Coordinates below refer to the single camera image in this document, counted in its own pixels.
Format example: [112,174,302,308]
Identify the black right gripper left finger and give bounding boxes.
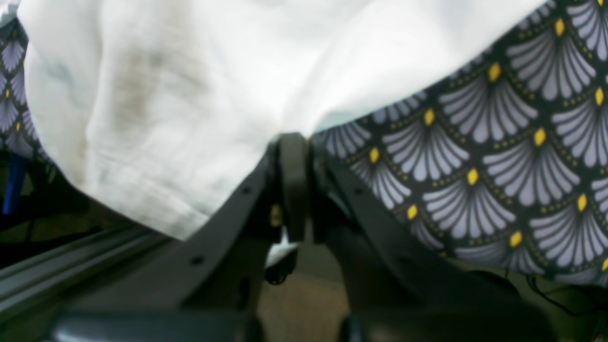
[49,138,307,342]

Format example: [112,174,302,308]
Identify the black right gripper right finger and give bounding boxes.
[311,138,557,342]

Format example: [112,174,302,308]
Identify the white T-shirt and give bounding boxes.
[1,0,544,240]

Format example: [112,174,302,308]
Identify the patterned fan-print tablecloth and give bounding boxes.
[1,0,607,287]

